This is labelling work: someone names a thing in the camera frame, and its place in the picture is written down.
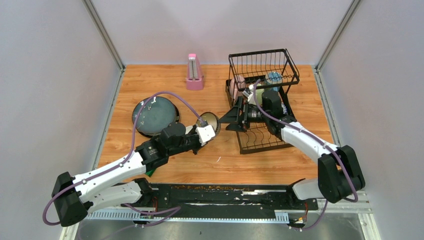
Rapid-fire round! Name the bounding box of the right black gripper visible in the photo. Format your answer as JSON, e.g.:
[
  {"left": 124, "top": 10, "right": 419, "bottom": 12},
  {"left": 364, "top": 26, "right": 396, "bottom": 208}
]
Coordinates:
[{"left": 218, "top": 96, "right": 270, "bottom": 133}]

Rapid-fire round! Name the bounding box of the black gold patterned bowl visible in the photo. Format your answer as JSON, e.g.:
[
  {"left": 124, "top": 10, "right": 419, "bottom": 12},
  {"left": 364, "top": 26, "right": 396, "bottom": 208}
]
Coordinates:
[{"left": 200, "top": 111, "right": 221, "bottom": 136}]

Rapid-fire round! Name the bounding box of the pink mug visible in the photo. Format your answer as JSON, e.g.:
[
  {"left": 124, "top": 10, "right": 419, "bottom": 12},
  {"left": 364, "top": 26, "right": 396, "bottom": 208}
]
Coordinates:
[{"left": 229, "top": 75, "right": 246, "bottom": 102}]

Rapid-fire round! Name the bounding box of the blue mug yellow inside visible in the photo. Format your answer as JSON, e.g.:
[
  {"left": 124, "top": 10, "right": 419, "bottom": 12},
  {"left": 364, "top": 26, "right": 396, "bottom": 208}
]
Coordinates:
[{"left": 264, "top": 71, "right": 283, "bottom": 92}]

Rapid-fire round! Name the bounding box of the pink metronome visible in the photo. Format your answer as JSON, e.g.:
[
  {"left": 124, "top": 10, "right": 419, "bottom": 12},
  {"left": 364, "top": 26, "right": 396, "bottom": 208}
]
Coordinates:
[{"left": 186, "top": 53, "right": 205, "bottom": 91}]

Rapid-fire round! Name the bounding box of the green handled cream mug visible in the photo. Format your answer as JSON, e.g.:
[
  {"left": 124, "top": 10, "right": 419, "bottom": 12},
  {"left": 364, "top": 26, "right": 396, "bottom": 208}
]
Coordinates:
[{"left": 255, "top": 88, "right": 265, "bottom": 105}]

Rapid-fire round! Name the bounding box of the red patterned bowl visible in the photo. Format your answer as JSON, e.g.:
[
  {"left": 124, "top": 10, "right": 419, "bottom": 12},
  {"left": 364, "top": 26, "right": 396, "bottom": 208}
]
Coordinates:
[{"left": 281, "top": 102, "right": 288, "bottom": 115}]

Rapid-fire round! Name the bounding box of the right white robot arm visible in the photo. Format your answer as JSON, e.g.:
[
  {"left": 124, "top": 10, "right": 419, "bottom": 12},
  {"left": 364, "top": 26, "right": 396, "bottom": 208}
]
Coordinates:
[{"left": 219, "top": 90, "right": 366, "bottom": 209}]

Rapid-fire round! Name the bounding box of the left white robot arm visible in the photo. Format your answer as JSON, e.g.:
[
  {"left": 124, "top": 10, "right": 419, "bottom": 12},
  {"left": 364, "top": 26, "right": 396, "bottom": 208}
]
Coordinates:
[{"left": 51, "top": 122, "right": 216, "bottom": 227}]

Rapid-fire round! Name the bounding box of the black bottom plate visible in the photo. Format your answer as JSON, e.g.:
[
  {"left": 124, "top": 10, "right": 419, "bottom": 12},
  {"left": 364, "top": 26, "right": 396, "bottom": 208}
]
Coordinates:
[{"left": 136, "top": 104, "right": 180, "bottom": 138}]

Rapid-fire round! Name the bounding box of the dark blue floral plate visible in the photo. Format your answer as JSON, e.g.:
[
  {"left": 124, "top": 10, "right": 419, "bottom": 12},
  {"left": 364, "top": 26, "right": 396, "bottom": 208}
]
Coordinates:
[{"left": 131, "top": 96, "right": 180, "bottom": 137}]

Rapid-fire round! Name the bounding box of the blue green striped block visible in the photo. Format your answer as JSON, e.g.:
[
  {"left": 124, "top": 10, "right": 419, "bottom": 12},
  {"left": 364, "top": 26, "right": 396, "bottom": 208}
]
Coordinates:
[{"left": 145, "top": 168, "right": 156, "bottom": 177}]

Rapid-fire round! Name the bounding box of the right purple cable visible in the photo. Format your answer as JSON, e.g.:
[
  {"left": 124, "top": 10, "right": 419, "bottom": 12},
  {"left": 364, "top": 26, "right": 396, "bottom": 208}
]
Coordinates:
[{"left": 251, "top": 78, "right": 359, "bottom": 232}]

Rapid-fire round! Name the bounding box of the purple cable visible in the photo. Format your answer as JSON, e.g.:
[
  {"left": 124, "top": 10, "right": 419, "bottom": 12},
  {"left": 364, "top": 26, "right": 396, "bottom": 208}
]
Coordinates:
[
  {"left": 251, "top": 78, "right": 359, "bottom": 232},
  {"left": 42, "top": 91, "right": 208, "bottom": 229}
]

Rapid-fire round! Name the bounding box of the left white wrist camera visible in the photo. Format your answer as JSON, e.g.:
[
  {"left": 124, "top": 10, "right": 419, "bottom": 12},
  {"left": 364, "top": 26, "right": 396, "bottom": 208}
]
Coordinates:
[{"left": 195, "top": 124, "right": 216, "bottom": 146}]

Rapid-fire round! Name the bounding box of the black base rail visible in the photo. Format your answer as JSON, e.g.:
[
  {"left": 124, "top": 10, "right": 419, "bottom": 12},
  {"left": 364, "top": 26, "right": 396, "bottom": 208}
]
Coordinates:
[{"left": 131, "top": 183, "right": 319, "bottom": 220}]

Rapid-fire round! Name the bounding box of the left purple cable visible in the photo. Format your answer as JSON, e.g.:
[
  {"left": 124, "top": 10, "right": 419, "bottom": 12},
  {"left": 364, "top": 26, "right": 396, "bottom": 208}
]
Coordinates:
[{"left": 42, "top": 91, "right": 208, "bottom": 229}]

